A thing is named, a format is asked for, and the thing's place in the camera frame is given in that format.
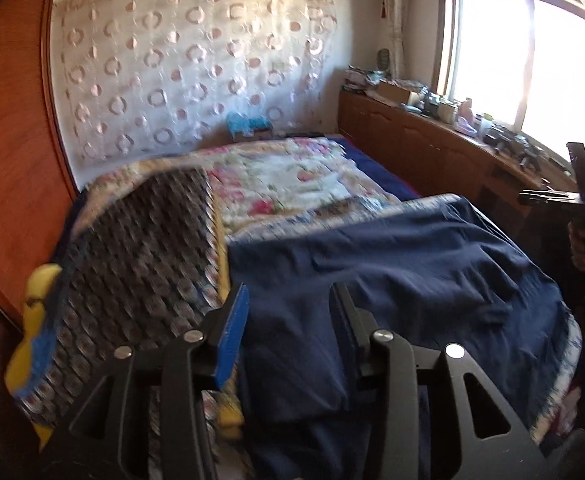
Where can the navy bed sheet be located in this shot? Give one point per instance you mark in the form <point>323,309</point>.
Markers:
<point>372,170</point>

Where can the person's right hand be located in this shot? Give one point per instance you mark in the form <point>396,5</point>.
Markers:
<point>579,252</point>

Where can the floral quilt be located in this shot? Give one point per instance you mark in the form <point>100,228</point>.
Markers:
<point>282,180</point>

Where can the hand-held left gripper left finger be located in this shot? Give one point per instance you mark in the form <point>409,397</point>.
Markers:
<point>232,337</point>

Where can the black device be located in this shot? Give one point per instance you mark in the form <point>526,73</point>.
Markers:
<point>512,147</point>

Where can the blue plastic bag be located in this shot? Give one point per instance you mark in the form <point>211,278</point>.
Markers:
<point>246,125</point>

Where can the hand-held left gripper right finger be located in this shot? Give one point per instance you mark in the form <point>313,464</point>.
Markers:
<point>347,320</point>

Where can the wooden framed window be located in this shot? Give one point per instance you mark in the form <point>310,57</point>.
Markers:
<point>522,50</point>

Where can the tied white window curtain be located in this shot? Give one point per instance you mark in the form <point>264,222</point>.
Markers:
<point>396,15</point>

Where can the cardboard box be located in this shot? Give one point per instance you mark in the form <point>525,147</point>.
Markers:
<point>395,92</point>

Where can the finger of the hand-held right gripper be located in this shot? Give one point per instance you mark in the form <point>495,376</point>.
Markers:
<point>542,197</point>

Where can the dark circle patterned blanket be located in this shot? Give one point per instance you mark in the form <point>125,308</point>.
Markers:
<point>142,260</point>

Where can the navy printed t-shirt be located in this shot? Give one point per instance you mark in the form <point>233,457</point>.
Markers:
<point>387,280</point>

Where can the low wooden cabinet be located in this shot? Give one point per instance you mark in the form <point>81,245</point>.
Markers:
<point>422,145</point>

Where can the circle patterned sheer curtain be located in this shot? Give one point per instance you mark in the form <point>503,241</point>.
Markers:
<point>187,60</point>

